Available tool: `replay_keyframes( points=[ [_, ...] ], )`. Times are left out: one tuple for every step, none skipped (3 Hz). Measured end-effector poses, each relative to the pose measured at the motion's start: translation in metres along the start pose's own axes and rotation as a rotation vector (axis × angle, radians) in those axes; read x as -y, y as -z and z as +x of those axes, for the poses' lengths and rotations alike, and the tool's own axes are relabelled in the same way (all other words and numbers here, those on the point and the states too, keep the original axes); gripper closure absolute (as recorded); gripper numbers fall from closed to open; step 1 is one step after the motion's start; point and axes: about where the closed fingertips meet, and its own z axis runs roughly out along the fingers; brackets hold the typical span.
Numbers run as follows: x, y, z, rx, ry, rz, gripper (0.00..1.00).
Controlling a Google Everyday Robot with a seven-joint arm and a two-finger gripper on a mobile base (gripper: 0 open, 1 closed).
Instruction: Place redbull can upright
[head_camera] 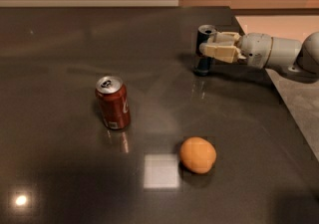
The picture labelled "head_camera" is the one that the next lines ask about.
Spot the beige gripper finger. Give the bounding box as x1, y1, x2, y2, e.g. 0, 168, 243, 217
199, 43, 246, 63
207, 32, 241, 44

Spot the blue silver redbull can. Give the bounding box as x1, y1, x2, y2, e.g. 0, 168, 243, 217
193, 25, 217, 76

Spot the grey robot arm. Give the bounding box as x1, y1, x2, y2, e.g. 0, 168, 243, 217
197, 31, 318, 78

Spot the red soda can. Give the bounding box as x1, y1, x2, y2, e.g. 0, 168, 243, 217
95, 76, 131, 129

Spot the orange fruit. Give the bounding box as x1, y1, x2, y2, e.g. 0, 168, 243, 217
179, 137, 217, 174

